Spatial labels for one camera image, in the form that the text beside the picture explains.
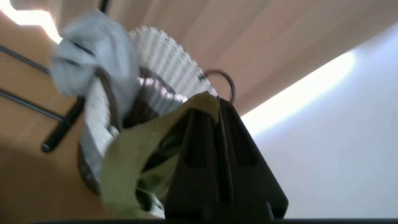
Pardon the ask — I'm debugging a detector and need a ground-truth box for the white laundry basket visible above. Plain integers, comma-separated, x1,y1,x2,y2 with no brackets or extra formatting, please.
77,26,236,218

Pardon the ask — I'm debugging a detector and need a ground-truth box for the pale grey garment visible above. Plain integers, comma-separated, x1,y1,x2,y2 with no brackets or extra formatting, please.
49,10,141,116

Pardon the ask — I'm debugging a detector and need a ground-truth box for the green sleeveless shirt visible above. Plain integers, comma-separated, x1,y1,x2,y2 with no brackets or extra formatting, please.
100,91,220,219

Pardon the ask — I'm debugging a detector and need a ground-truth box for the black clothes rack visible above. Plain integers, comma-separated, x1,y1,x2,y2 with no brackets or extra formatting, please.
0,0,110,154

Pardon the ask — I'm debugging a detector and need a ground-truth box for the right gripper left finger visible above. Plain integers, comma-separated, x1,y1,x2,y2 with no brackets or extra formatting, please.
164,108,223,218

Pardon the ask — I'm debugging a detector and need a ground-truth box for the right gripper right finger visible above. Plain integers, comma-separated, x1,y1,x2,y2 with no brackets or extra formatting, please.
216,97,289,218

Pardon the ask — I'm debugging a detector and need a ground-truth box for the beige curtain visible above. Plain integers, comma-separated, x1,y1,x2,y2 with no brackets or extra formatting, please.
11,0,398,116

